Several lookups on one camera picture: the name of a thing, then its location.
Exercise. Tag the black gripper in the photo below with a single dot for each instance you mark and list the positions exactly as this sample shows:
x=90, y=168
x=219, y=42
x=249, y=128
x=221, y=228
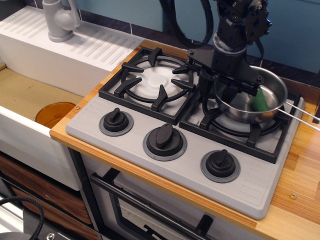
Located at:
x=230, y=68

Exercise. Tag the stainless steel pan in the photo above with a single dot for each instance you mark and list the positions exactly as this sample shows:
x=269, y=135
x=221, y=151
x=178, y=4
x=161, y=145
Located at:
x=275, y=92

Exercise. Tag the green toy pickle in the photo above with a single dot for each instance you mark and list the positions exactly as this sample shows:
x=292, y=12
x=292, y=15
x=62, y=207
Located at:
x=259, y=102

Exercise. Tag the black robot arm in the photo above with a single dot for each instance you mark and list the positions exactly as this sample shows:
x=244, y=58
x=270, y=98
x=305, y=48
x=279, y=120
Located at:
x=241, y=23

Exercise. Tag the black right stove knob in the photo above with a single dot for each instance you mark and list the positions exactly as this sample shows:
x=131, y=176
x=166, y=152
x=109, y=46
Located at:
x=220, y=166

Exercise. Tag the black stove knob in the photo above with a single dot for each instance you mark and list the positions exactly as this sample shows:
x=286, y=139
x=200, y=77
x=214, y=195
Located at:
x=116, y=123
x=220, y=166
x=165, y=143

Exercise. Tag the black middle stove knob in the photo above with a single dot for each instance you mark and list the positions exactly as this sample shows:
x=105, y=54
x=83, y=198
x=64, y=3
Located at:
x=165, y=143

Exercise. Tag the grey toy stove top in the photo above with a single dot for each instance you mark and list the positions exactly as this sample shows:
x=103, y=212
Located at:
x=250, y=193

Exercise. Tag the black left stove knob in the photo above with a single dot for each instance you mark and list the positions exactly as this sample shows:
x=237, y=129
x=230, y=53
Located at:
x=116, y=123

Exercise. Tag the black left burner grate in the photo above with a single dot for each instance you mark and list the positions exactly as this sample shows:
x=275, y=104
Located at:
x=153, y=83

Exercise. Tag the black burner grate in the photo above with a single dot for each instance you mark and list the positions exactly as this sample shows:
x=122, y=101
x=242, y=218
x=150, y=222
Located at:
x=266, y=140
x=153, y=83

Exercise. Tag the black right burner grate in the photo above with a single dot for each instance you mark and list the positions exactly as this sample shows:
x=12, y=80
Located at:
x=266, y=140

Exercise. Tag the grey toy faucet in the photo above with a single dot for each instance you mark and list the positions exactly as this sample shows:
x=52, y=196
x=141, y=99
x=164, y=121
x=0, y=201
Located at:
x=60, y=22

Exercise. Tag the orange plastic plate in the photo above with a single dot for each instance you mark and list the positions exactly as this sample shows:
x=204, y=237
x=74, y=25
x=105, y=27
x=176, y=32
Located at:
x=51, y=114

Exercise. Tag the white toy sink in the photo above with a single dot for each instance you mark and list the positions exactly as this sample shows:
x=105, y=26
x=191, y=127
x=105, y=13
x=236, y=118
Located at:
x=36, y=72

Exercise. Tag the wooden drawer front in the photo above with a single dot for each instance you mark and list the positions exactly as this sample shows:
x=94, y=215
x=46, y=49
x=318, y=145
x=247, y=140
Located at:
x=63, y=207

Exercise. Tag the black oven door handle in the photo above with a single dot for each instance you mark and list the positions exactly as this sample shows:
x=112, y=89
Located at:
x=107, y=183

